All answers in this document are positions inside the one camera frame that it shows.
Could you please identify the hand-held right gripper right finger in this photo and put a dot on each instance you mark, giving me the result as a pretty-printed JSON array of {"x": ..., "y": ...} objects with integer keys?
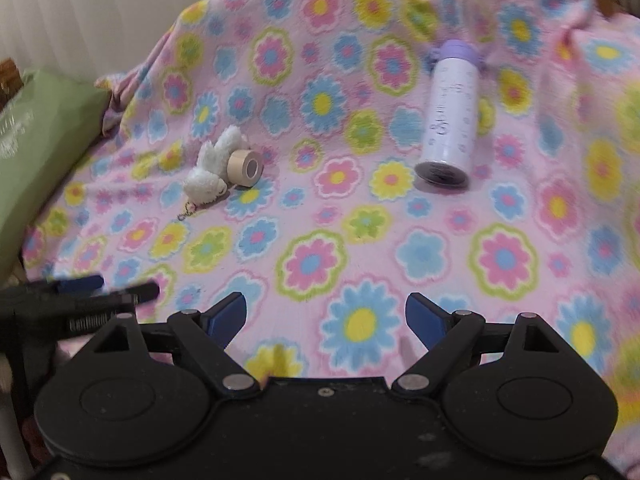
[{"x": 425, "y": 317}]

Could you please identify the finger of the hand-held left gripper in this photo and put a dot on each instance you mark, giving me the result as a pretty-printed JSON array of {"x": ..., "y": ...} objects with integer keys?
[
  {"x": 80, "y": 284},
  {"x": 132, "y": 292}
]

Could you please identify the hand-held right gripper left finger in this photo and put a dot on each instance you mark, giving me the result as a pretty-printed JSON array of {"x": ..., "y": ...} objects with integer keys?
[{"x": 227, "y": 317}]

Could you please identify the green printed cushion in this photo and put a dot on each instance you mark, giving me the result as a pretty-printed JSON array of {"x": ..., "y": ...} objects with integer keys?
[{"x": 45, "y": 160}]

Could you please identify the white pole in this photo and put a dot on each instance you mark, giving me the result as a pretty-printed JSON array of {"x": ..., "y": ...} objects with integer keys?
[{"x": 12, "y": 440}]

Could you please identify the pink floral fleece blanket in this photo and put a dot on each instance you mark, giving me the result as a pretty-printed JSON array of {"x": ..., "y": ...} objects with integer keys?
[{"x": 320, "y": 220}]

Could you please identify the white plush rabbit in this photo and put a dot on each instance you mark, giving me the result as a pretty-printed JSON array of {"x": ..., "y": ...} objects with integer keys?
[{"x": 207, "y": 180}]

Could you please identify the beige tape roll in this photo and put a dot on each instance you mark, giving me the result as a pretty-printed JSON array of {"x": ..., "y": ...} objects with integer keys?
[{"x": 237, "y": 165}]

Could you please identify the white purple-capped bottle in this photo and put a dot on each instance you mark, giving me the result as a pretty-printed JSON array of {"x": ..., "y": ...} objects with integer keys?
[{"x": 450, "y": 120}]

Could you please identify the brown wicker basket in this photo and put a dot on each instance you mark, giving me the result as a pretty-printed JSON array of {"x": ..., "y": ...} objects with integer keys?
[{"x": 10, "y": 80}]

